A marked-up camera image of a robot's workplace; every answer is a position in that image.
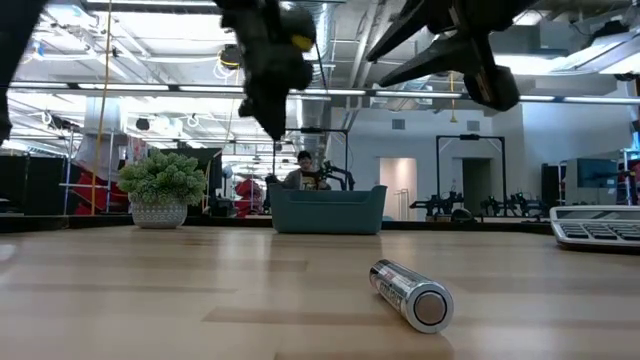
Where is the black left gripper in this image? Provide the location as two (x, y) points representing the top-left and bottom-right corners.
(215, 0), (315, 142)

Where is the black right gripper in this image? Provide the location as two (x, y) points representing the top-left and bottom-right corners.
(367, 0), (544, 87)

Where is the silver black AA battery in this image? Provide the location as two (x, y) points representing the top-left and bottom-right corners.
(368, 258), (455, 335)

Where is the person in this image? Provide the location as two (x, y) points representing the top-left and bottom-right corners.
(280, 149), (332, 192)

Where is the long ceiling light bar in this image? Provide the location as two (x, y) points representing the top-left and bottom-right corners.
(9, 79), (640, 106)

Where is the red background object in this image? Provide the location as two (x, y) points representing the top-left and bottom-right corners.
(233, 178), (265, 214)

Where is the teal rectangular plastic bin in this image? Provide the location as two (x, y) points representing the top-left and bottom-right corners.
(268, 183), (389, 236)

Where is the green plant in patterned pot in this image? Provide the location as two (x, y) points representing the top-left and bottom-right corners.
(117, 148), (209, 231)

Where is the black background robot rig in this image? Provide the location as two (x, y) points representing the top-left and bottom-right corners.
(478, 187), (547, 219)
(408, 187), (469, 223)

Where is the red background panel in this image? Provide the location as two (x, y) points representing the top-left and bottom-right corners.
(73, 169), (132, 217)

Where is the grey background monitor cabinet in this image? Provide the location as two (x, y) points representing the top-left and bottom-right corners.
(564, 157), (620, 206)

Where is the black partition panel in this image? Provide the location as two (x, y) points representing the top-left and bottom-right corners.
(0, 154), (69, 217)

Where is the grey desk calculator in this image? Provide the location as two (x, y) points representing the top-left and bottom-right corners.
(548, 205), (640, 251)

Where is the large silver ventilation duct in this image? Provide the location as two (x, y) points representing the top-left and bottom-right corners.
(287, 0), (335, 176)

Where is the black stand frame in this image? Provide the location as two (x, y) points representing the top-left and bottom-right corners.
(435, 133), (506, 201)
(271, 127), (350, 192)

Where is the yellow cable tag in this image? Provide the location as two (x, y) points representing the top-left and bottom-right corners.
(291, 33), (317, 53)

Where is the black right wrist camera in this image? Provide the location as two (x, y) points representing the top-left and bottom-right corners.
(462, 47), (521, 112)

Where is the black aluminium rig frame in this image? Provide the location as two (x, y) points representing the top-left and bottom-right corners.
(0, 213), (551, 235)

